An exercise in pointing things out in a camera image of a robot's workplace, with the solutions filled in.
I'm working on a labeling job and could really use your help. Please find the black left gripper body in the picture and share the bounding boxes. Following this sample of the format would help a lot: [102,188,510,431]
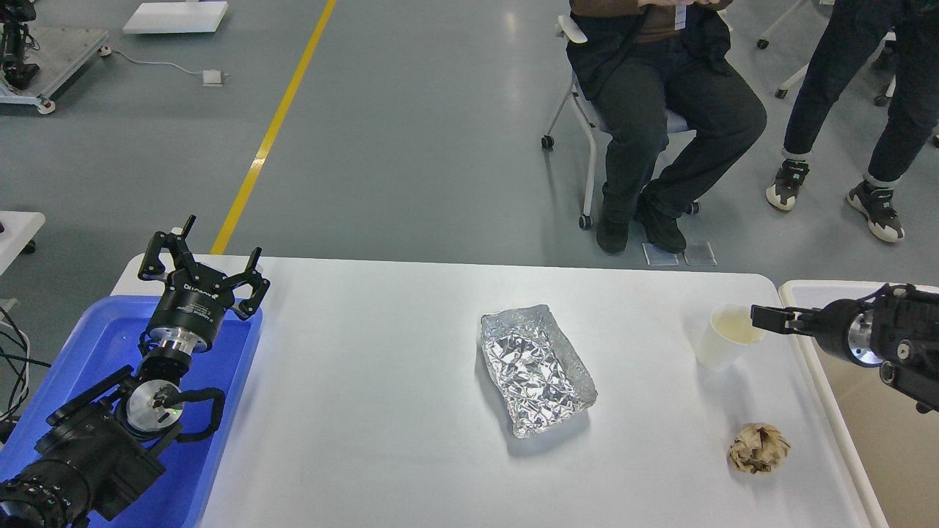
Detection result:
[150,268,235,352]

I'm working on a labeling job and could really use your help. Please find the white flat board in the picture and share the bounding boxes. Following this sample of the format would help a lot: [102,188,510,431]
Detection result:
[122,1,229,34]

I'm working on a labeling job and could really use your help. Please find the metal wheeled platform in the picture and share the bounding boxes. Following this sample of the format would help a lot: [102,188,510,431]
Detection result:
[1,26,111,114]

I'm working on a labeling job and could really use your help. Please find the aluminium foil tray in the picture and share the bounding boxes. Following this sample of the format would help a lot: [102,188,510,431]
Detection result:
[480,304,598,440]

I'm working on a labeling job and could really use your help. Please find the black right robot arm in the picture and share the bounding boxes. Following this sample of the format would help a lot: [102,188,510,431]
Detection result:
[749,284,938,414]

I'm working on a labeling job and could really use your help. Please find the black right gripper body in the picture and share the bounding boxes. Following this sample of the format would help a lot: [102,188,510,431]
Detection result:
[814,298,881,367]

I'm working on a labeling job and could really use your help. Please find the black cables left edge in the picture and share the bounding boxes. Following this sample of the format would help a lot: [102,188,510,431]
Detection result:
[0,304,52,444]

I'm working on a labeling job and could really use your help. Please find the blue plastic bin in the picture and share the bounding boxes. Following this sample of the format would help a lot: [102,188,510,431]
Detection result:
[0,295,263,528]

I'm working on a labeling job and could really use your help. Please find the seated person dark clothes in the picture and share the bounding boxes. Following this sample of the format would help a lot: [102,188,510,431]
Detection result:
[567,1,767,254]

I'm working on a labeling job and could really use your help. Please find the white power adapter with cable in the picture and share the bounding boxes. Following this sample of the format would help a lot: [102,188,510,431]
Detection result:
[107,46,228,87]

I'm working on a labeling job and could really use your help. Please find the white office chair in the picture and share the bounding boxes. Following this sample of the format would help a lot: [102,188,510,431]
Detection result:
[541,14,700,230]

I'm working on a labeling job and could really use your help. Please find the white side table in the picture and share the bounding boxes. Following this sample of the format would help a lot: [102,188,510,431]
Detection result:
[1,210,46,274]

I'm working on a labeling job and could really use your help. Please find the crumpled brown paper ball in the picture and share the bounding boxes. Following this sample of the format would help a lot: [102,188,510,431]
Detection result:
[728,423,792,474]

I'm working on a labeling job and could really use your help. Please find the white paper cup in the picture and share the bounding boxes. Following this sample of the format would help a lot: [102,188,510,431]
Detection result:
[695,304,766,371]

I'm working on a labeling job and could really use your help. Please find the white plastic bin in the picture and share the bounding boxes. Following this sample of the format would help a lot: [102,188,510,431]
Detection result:
[778,279,939,528]

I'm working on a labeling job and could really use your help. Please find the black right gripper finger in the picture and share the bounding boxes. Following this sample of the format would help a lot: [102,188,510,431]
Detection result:
[749,305,824,337]

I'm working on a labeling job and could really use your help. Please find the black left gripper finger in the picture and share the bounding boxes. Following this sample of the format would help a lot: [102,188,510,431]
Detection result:
[213,246,271,320]
[138,214,197,281]

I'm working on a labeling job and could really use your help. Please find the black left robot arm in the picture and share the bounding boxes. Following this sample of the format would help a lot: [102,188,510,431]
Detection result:
[2,215,271,527]

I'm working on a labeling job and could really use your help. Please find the standing person dark trousers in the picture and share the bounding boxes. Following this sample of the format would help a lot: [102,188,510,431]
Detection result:
[765,0,939,243]

